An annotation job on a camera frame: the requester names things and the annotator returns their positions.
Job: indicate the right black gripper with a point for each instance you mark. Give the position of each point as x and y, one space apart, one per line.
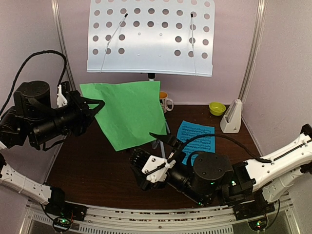
170 140

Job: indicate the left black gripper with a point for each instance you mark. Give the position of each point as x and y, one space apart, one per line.
84 115

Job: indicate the blue paper sheet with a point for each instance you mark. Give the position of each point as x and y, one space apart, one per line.
188 130

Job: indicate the green sheet music page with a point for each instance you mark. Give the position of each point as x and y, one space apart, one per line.
131 113

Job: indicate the light blue music stand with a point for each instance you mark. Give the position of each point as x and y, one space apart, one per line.
173 37

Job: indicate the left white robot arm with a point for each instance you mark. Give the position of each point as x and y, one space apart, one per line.
32 118

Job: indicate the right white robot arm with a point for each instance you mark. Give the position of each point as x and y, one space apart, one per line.
203 176

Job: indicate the patterned mug with orange inside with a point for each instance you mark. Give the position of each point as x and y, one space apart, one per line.
166 103

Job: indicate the small green bowl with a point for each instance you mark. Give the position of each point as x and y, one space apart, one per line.
217 109

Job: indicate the white metronome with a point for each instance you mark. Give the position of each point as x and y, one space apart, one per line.
231 120

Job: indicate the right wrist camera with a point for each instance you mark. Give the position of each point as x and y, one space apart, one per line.
156 168

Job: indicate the front aluminium rail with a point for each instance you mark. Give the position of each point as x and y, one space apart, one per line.
209 220

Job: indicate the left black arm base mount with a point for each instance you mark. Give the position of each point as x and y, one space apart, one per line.
62 213

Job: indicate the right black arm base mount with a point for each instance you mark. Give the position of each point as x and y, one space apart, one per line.
252 209

